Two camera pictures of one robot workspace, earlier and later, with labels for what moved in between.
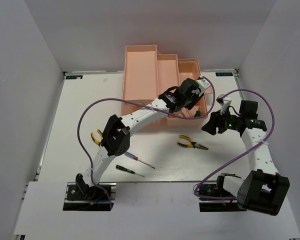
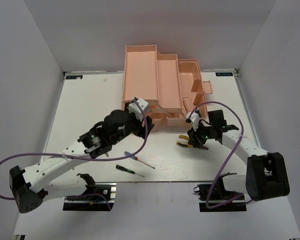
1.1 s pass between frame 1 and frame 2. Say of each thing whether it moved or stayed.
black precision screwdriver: stayed
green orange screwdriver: moved
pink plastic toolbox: stayed
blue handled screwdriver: stayed
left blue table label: stayed
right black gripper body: moved
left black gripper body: moved
